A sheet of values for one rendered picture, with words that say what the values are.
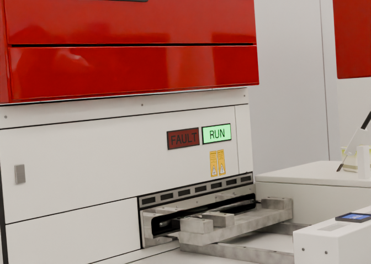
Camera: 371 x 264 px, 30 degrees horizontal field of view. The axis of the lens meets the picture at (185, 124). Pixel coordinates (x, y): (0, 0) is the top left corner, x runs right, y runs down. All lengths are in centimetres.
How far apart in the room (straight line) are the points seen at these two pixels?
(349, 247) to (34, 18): 77
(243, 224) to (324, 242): 57
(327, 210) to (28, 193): 80
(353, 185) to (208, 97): 44
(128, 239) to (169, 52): 47
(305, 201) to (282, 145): 272
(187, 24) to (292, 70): 301
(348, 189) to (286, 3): 302
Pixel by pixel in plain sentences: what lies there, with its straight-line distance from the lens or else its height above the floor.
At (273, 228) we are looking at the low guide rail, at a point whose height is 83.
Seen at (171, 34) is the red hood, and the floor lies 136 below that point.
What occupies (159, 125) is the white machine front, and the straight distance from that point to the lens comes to 175.
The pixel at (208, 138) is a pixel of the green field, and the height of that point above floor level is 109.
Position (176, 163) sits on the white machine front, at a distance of 179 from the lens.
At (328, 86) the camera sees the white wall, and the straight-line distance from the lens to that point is 510.
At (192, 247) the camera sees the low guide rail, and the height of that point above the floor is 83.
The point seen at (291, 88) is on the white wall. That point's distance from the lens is 472.
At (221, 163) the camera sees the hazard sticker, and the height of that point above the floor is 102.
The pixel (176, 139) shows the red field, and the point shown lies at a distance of 178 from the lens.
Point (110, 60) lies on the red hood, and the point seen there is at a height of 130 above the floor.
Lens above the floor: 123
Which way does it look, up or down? 3 degrees down
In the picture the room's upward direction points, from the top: 4 degrees counter-clockwise
